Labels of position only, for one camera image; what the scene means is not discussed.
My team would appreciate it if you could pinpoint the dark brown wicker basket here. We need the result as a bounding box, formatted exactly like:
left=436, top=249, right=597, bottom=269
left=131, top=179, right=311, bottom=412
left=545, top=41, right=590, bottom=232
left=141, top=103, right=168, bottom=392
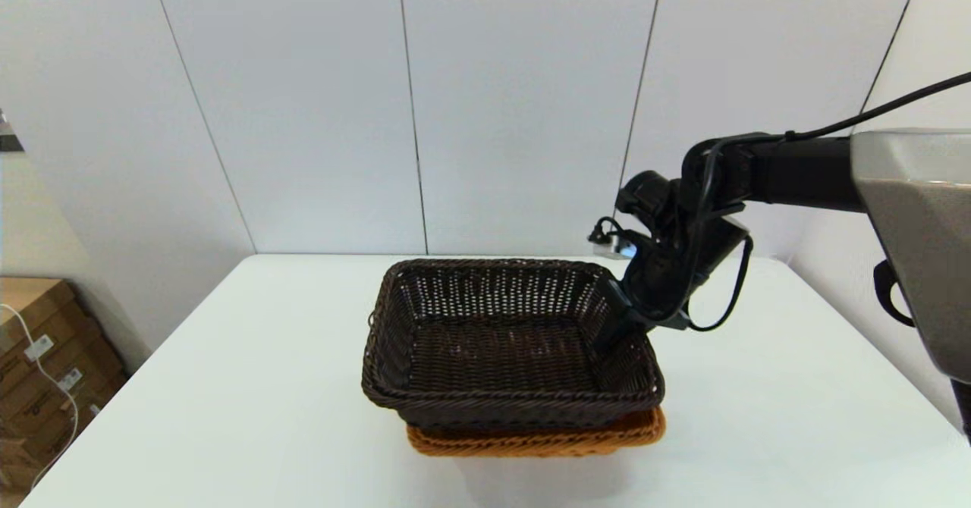
left=361, top=258, right=666, bottom=429

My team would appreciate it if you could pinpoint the thin white cable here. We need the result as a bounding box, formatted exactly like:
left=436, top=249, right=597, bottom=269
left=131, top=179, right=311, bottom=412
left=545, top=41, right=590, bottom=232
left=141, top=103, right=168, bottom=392
left=0, top=305, right=81, bottom=490

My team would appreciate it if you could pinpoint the brown cardboard box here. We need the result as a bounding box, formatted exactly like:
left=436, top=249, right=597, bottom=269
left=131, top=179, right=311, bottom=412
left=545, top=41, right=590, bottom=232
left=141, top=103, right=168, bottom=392
left=0, top=278, right=131, bottom=448

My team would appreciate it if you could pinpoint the dark grey wall fixture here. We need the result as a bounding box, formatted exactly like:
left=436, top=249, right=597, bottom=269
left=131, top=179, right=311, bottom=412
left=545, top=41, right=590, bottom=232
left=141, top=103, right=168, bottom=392
left=0, top=106, right=28, bottom=155

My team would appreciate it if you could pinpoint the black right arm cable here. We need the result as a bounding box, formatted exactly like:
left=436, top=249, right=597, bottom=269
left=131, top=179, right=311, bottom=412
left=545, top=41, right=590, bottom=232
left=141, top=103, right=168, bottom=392
left=683, top=72, right=971, bottom=333

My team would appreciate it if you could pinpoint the black strap loop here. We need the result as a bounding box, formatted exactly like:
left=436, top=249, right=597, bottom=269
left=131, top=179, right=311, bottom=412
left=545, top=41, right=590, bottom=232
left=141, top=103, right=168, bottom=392
left=872, top=260, right=916, bottom=328

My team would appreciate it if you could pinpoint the orange wicker basket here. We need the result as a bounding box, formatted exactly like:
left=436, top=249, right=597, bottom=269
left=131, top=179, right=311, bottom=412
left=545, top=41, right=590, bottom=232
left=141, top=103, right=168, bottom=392
left=406, top=407, right=667, bottom=458

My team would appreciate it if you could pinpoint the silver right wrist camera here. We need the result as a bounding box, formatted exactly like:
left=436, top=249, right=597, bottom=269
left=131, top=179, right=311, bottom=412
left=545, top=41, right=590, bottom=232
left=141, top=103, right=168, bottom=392
left=590, top=218, right=642, bottom=260

